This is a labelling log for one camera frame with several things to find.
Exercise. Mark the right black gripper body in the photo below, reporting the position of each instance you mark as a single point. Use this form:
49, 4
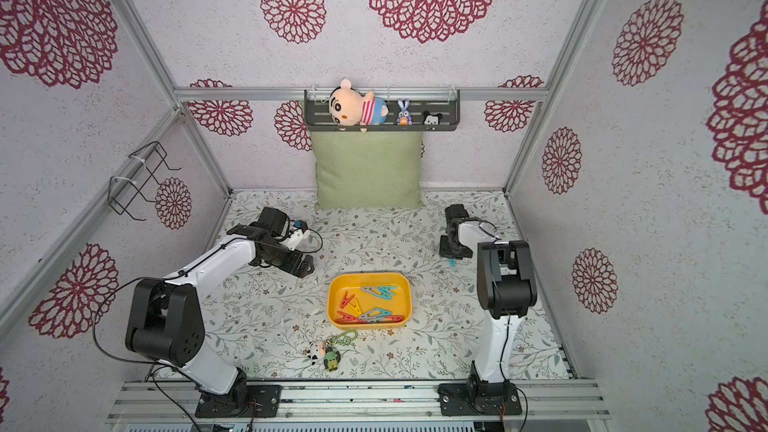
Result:
451, 245

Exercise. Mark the green toy keychain with chain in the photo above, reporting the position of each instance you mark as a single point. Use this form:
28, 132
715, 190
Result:
332, 348

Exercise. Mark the red clothespin in box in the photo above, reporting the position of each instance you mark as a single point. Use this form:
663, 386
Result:
346, 300

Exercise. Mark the green square pillow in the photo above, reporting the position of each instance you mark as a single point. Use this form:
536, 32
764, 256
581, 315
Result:
368, 170

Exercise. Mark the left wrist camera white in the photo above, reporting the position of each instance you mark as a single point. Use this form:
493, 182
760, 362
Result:
296, 233

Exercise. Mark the aluminium front rail frame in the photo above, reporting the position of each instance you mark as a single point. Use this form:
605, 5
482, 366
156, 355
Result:
536, 403

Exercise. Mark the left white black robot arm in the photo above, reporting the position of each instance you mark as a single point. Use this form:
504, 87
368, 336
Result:
165, 321

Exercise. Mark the black wire wall rack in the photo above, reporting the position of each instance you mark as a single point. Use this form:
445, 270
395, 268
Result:
144, 164

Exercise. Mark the yellow clothespin in box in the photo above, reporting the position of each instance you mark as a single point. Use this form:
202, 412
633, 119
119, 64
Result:
354, 306

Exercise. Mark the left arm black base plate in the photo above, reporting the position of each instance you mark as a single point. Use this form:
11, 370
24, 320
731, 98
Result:
237, 401

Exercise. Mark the black white mouse figure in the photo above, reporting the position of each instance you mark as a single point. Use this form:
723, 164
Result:
431, 119

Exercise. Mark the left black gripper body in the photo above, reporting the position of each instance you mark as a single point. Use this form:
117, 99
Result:
287, 260

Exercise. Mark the dark metal wall shelf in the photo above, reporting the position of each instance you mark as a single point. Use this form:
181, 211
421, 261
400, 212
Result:
395, 111

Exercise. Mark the small blue bunny figure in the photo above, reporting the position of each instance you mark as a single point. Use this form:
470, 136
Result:
404, 116

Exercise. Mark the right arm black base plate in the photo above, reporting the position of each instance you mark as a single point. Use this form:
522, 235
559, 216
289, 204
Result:
480, 399

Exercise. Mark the yellow plastic storage box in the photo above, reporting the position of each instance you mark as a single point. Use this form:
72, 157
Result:
402, 304

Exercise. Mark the cow plush keychain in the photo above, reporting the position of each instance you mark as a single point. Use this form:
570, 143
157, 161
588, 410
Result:
316, 352

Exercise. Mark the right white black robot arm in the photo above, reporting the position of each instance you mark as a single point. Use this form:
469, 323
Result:
506, 290

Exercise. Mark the pink boy plush doll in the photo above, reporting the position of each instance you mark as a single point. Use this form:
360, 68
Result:
349, 108

